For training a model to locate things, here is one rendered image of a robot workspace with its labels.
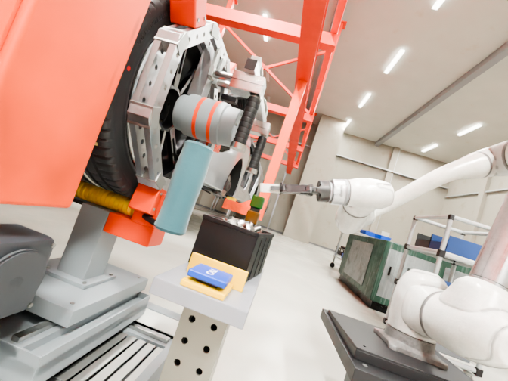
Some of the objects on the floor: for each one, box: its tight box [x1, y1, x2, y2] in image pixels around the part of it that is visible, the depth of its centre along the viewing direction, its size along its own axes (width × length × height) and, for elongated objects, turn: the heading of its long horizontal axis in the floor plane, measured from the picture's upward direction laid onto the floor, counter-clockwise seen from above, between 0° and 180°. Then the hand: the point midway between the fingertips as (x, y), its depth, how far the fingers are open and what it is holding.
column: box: [159, 307, 230, 381], centre depth 62 cm, size 10×10×42 cm
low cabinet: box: [338, 234, 472, 314], centre depth 383 cm, size 197×180×80 cm
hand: (270, 188), depth 94 cm, fingers closed
